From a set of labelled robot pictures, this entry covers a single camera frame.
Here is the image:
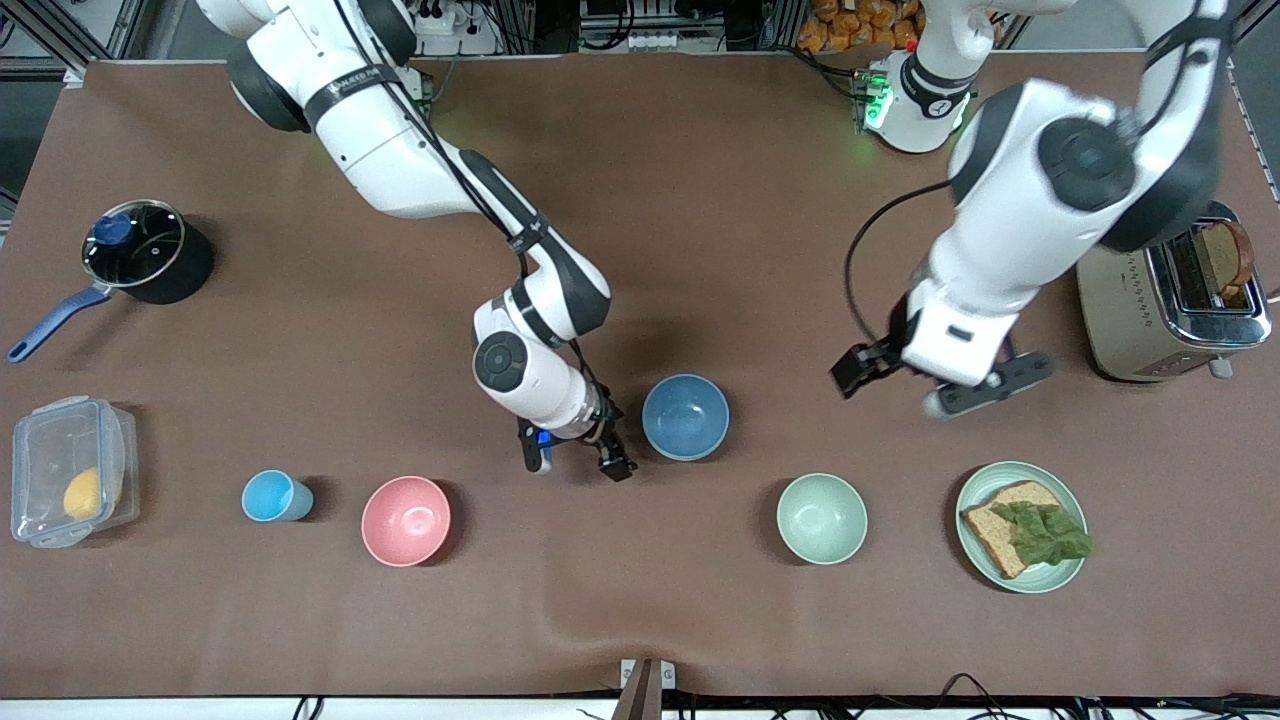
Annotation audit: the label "toast slice in toaster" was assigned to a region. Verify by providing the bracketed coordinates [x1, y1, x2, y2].
[1200, 220, 1255, 301]

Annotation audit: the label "aluminium frame strut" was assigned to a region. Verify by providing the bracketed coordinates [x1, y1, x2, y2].
[0, 0, 91, 86]
[1225, 0, 1280, 73]

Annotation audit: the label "light green plate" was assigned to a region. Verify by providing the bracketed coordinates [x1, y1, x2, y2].
[955, 461, 1088, 595]

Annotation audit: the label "glass lid blue knob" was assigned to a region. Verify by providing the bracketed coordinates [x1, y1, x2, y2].
[82, 201, 187, 288]

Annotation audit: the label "light green bowl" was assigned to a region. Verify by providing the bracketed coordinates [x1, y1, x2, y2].
[776, 473, 869, 566]

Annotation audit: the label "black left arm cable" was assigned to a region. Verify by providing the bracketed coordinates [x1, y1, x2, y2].
[844, 180, 953, 341]

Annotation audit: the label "orange snack bags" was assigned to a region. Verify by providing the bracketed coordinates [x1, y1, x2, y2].
[797, 0, 926, 53]

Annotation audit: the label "brown bread slice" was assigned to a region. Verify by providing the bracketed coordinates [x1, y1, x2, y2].
[960, 480, 1066, 580]

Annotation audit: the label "clear plastic container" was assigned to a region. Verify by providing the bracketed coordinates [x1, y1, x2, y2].
[10, 396, 140, 549]

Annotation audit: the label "blue bowl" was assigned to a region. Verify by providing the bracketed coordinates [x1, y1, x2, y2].
[641, 373, 731, 462]

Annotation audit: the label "yellow lemon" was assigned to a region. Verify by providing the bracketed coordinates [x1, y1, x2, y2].
[63, 467, 104, 521]

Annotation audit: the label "brown table cover mat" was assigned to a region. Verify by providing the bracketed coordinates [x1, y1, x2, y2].
[0, 52, 1280, 701]

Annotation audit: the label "beige and chrome toaster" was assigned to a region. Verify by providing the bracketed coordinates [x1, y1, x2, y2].
[1077, 200, 1273, 383]

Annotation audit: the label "metal table edge bracket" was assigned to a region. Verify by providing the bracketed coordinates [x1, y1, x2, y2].
[620, 658, 677, 720]

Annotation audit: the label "pink bowl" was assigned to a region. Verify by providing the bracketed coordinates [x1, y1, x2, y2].
[361, 476, 452, 568]

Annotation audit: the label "blue cup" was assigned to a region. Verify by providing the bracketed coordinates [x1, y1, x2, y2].
[241, 469, 314, 523]

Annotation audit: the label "green lettuce leaf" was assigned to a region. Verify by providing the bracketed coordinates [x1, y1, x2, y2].
[990, 500, 1095, 567]

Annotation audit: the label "black pot blue handle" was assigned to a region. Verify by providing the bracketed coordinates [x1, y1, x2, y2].
[8, 199, 215, 363]

